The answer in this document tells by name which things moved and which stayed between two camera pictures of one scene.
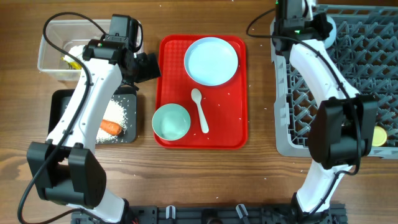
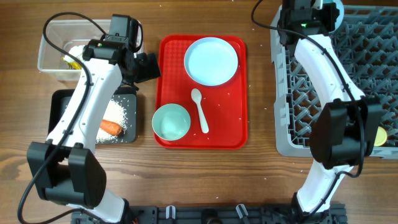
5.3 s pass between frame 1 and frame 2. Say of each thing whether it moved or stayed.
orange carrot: stayed
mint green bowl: stayed
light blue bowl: moved
